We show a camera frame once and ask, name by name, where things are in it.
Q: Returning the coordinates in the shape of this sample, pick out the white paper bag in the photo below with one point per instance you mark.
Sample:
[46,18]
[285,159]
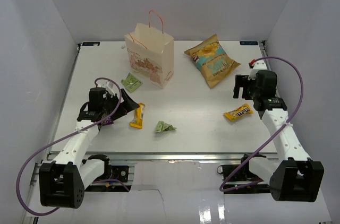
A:
[151,53]

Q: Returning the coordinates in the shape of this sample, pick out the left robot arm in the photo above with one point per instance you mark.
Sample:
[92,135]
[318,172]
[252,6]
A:
[63,181]

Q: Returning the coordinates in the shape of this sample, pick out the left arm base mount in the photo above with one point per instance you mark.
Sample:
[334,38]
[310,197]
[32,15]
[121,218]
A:
[112,174]

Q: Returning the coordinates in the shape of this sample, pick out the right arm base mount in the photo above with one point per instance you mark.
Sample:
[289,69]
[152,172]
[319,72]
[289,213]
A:
[240,178]

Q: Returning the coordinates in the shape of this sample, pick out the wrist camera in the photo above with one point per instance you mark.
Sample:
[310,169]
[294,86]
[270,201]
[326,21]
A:
[255,67]
[109,86]

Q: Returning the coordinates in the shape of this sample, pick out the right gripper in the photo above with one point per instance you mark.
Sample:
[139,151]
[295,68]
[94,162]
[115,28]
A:
[242,81]

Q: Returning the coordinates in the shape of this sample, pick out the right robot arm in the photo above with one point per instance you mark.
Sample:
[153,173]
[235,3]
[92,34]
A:
[297,177]

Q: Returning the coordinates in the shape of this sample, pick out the large chips bag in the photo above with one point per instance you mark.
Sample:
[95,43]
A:
[212,60]

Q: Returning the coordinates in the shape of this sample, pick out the purple snack packet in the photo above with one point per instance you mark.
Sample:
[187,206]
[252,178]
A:
[106,122]

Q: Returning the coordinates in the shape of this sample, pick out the yellow M&M's packet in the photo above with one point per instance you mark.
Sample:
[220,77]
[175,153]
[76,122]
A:
[239,112]

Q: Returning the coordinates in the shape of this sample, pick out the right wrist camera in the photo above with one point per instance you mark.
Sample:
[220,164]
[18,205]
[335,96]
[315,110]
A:
[255,67]

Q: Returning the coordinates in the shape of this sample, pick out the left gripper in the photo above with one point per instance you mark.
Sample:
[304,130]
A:
[125,106]

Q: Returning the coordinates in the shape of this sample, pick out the green snack packet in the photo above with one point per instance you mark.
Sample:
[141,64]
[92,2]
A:
[163,127]
[131,83]

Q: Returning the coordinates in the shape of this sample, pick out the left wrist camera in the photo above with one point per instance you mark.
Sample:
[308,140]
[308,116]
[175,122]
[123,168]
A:
[109,86]

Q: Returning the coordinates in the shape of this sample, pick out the yellow snack bar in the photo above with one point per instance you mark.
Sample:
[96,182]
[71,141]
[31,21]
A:
[137,121]

